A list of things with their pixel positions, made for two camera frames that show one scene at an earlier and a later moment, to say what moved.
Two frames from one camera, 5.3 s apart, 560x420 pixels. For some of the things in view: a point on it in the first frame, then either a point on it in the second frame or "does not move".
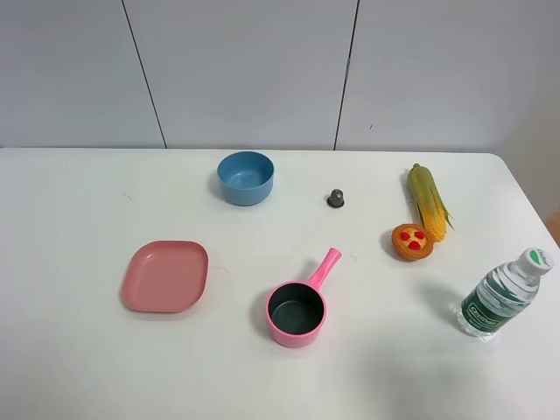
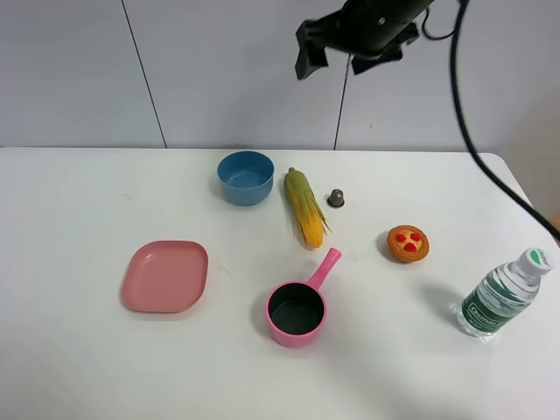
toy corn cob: x=428 y=203 → x=306 y=208
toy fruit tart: x=411 y=241 does not move
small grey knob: x=336 y=199 does not move
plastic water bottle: x=502 y=294 does not move
